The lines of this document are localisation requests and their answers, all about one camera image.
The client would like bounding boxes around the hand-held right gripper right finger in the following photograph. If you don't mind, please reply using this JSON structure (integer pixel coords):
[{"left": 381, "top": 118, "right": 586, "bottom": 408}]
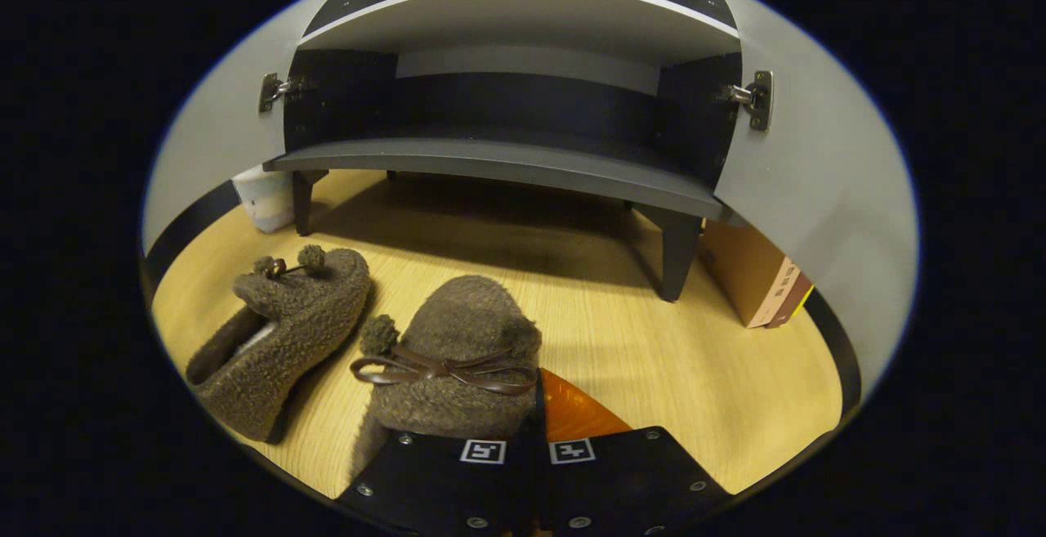
[{"left": 535, "top": 368, "right": 732, "bottom": 537}]

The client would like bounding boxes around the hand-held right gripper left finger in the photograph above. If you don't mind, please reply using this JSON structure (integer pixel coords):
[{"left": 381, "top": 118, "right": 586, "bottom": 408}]
[{"left": 333, "top": 429, "right": 544, "bottom": 537}]

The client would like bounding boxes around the brown fuzzy shoe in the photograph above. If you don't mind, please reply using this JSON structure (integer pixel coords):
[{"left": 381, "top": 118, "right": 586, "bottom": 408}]
[
  {"left": 350, "top": 275, "right": 543, "bottom": 477},
  {"left": 186, "top": 244, "right": 372, "bottom": 445}
]

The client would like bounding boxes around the white shoe cabinet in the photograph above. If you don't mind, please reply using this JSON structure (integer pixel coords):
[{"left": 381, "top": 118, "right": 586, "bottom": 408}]
[{"left": 263, "top": 0, "right": 744, "bottom": 302}]

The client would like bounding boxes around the white cabinet door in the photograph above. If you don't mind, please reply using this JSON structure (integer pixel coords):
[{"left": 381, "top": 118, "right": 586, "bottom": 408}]
[
  {"left": 141, "top": 0, "right": 364, "bottom": 256},
  {"left": 703, "top": 0, "right": 920, "bottom": 399}
]

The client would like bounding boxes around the white rounded container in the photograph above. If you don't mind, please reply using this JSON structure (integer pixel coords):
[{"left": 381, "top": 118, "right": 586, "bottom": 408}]
[{"left": 232, "top": 165, "right": 297, "bottom": 234}]

